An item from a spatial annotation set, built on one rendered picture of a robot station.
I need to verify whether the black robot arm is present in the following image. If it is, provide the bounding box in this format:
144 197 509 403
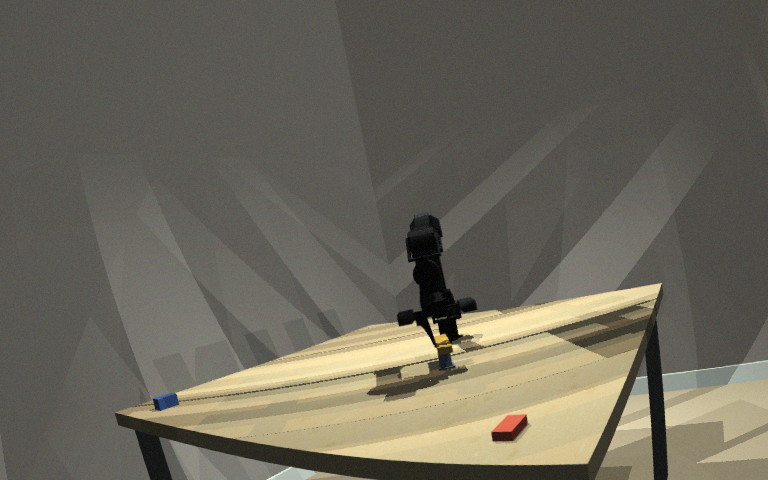
405 211 457 338

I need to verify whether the yellow bar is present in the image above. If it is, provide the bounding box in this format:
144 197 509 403
434 334 454 355

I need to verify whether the red rectangular block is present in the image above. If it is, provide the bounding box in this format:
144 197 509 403
491 414 528 442

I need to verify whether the blue rectangular block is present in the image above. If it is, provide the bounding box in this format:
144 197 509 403
153 393 179 411

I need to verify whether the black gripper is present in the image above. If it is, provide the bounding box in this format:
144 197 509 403
397 281 477 348

